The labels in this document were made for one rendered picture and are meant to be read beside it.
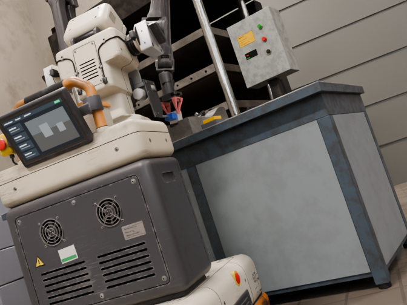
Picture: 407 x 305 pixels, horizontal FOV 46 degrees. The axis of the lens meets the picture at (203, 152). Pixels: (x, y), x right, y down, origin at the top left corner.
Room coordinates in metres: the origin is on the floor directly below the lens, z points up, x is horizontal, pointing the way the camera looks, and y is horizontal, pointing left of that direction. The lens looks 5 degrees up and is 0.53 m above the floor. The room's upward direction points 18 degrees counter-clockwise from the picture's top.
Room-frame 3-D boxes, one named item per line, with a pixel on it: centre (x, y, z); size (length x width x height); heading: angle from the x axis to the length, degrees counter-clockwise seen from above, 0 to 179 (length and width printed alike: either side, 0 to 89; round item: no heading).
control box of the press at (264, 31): (2.90, -0.55, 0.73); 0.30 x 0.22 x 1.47; 59
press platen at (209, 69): (3.52, 0.03, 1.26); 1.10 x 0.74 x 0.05; 59
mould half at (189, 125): (2.42, 0.00, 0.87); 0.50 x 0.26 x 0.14; 149
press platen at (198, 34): (3.53, 0.02, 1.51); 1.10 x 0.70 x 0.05; 59
